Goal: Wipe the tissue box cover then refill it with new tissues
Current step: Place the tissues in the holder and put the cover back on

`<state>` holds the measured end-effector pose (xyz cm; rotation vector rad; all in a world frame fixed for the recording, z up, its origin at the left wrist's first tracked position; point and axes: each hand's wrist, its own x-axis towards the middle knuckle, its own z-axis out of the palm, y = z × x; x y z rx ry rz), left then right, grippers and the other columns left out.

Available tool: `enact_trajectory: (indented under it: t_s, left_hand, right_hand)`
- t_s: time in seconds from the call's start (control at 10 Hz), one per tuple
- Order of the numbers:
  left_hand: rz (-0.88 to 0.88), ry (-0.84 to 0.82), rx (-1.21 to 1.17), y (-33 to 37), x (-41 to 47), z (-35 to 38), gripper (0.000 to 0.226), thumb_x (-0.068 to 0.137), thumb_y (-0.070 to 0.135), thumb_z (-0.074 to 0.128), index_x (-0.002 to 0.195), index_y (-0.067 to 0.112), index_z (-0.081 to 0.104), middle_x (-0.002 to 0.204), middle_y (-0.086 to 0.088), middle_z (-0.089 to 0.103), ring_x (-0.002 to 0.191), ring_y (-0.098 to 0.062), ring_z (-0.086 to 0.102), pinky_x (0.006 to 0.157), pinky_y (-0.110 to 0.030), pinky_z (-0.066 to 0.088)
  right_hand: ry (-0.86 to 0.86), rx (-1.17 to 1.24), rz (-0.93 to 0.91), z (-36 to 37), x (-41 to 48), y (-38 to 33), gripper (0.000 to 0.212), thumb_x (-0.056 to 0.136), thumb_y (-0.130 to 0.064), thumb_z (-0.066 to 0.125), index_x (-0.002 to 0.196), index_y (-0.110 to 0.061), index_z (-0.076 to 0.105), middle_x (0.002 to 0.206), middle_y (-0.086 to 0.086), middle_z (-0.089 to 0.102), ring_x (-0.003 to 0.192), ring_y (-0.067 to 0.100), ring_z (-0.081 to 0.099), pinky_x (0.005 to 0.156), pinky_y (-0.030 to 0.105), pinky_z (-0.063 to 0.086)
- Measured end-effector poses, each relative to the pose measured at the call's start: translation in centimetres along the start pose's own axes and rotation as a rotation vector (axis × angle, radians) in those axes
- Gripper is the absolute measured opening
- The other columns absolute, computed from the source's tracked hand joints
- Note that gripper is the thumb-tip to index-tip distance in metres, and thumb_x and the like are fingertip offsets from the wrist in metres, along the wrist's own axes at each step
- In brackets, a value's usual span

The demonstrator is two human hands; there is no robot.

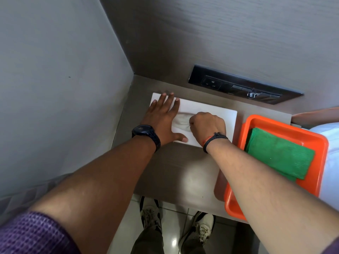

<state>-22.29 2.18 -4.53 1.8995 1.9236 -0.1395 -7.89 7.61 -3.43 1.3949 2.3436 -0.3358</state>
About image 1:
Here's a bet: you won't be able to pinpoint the person's right shoe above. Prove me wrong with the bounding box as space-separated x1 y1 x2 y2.
185 211 215 245

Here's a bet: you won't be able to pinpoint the person's right forearm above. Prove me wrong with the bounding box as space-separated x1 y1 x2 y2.
206 139 339 254

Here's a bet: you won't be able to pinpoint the dark grey trousers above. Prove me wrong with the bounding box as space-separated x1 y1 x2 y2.
130 227 207 254

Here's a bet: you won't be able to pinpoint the orange plastic tray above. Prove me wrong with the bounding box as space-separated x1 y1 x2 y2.
224 114 329 222

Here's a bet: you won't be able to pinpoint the white tissue box cover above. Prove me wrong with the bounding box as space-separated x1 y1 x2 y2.
149 92 238 149

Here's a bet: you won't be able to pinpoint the grey curtain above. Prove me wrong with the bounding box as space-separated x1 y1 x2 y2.
0 173 73 225

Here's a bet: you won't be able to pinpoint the person's right hand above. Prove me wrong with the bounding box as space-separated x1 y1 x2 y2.
188 111 227 146

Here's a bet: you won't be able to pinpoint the stack of white tissues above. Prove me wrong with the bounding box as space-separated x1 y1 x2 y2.
171 112 198 134

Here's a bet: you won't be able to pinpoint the purple shirt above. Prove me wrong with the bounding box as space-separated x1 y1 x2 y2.
0 211 339 254

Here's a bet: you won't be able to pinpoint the black red wrist bracelet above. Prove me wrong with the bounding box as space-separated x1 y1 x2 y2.
202 132 229 154

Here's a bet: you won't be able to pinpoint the dark wristwatch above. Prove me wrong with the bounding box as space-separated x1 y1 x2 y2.
131 125 161 153

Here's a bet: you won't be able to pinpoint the person's left hand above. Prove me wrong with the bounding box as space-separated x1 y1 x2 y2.
140 92 189 147

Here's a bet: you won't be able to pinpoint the black wall socket panel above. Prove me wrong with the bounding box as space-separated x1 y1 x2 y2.
188 64 304 105

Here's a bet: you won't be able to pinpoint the brown padded headboard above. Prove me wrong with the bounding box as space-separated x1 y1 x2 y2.
291 106 339 127

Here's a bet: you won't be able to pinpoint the person's left shoe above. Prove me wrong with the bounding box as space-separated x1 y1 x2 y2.
139 196 162 232

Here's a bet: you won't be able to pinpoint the person's left forearm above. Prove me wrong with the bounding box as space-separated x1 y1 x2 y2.
26 136 157 254

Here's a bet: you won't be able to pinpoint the green cleaning cloth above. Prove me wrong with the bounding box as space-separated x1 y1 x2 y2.
243 127 316 182

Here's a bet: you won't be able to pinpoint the person's shoe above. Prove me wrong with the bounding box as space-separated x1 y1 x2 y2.
185 211 215 245
139 196 162 232

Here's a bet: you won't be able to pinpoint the large white pillow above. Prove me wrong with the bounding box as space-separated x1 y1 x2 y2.
308 125 339 207

